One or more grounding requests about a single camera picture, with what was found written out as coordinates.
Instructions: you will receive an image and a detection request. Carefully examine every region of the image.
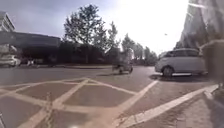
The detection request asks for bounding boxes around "white car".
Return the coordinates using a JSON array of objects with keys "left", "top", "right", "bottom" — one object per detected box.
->
[
  {"left": 154, "top": 48, "right": 208, "bottom": 78},
  {"left": 0, "top": 54, "right": 22, "bottom": 68}
]

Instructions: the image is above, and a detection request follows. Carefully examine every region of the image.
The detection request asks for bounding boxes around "group of trees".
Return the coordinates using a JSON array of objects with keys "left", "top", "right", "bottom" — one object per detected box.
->
[{"left": 120, "top": 33, "right": 158, "bottom": 66}]

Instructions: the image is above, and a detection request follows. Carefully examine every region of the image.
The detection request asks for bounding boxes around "tall tree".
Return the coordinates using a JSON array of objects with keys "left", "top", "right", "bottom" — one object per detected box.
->
[{"left": 63, "top": 3, "right": 119, "bottom": 64}]

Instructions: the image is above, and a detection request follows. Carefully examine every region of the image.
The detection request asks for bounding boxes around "dark hedge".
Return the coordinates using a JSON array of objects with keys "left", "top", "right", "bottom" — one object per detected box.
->
[{"left": 19, "top": 41, "right": 114, "bottom": 66}]

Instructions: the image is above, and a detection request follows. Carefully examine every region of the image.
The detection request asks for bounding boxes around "grey asphalt road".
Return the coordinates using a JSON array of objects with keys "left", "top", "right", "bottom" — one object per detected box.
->
[{"left": 0, "top": 65, "right": 224, "bottom": 128}]

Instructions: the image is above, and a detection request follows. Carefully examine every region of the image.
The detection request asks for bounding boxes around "tall pale building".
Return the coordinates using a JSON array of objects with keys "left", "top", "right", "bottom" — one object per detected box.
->
[{"left": 174, "top": 0, "right": 224, "bottom": 51}]

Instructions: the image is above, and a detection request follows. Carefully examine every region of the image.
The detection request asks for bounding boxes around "small vehicle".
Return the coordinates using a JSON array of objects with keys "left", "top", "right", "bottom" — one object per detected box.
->
[{"left": 111, "top": 48, "right": 135, "bottom": 75}]

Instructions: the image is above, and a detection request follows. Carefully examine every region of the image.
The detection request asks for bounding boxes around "dark low building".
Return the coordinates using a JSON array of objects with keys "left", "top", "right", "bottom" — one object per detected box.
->
[{"left": 0, "top": 10, "right": 62, "bottom": 66}]

